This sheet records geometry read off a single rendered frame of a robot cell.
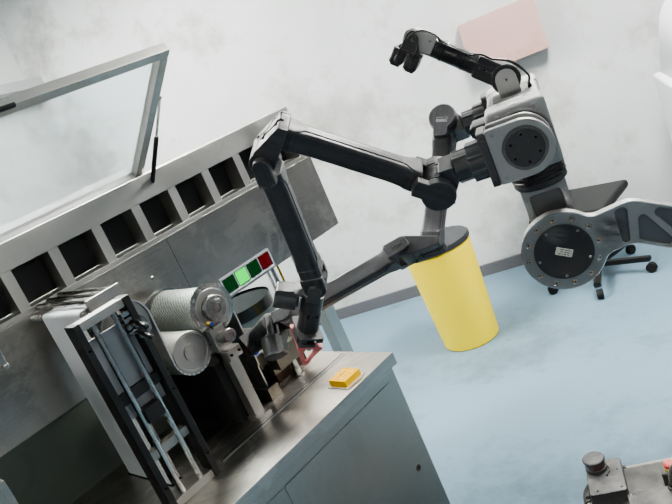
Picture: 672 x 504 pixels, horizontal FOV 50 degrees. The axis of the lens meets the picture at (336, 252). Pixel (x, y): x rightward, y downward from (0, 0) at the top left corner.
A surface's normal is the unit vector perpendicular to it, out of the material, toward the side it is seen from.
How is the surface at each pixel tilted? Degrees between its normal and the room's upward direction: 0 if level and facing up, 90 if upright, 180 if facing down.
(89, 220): 90
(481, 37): 90
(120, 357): 90
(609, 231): 90
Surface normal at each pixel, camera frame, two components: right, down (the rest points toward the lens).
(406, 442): 0.68, -0.09
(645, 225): -0.21, 0.35
